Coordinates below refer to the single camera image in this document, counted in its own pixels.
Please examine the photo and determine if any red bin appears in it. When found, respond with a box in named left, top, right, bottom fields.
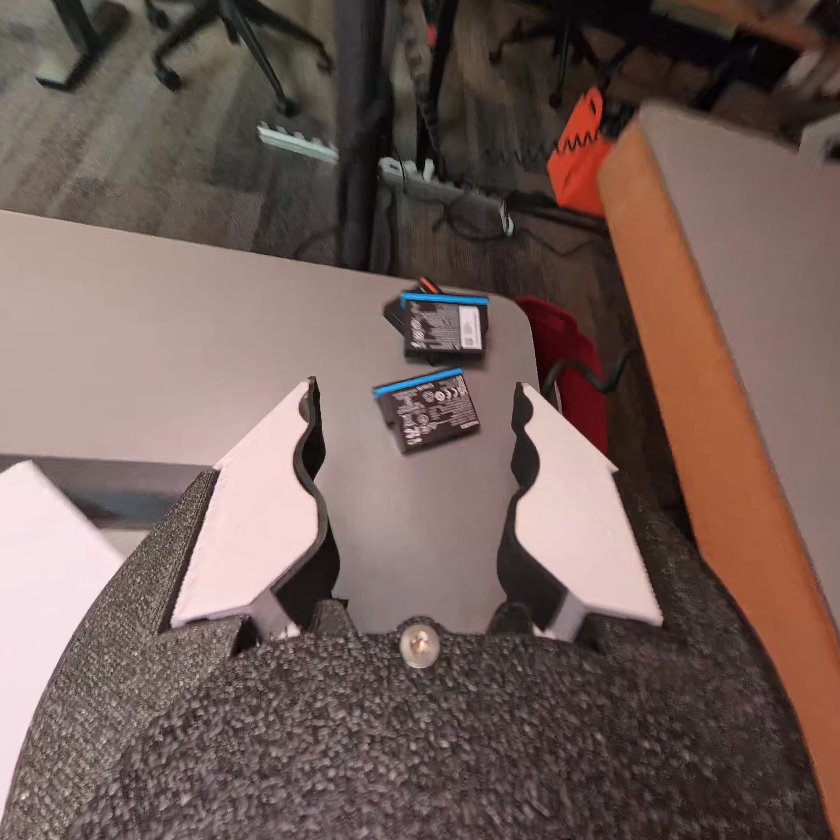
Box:
left=514, top=295, right=608, bottom=455

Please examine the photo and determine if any black office chair base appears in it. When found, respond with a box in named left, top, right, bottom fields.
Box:
left=489, top=0, right=651, bottom=109
left=146, top=0, right=333, bottom=118

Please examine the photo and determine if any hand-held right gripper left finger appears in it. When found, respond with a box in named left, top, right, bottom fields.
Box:
left=171, top=377, right=342, bottom=642

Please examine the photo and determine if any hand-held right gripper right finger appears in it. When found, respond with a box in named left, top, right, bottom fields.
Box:
left=496, top=382, right=665, bottom=642

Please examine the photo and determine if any black blue camera battery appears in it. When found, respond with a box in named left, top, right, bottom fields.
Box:
left=372, top=368, right=482, bottom=455
left=400, top=292, right=491, bottom=361

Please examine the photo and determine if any black desk leg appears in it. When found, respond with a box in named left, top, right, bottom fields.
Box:
left=335, top=0, right=395, bottom=270

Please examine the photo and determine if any white metal rail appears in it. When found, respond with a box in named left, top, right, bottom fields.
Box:
left=257, top=121, right=339, bottom=164

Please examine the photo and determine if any white power strip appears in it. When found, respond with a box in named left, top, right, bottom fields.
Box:
left=379, top=156, right=460, bottom=198

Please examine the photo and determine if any orange zigzag plastic part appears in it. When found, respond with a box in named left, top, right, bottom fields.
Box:
left=546, top=87, right=618, bottom=217

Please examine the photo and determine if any dark desk foot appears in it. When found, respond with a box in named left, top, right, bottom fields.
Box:
left=36, top=0, right=129, bottom=91

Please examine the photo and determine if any white paper sheet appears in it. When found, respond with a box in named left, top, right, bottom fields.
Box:
left=0, top=459, right=127, bottom=762

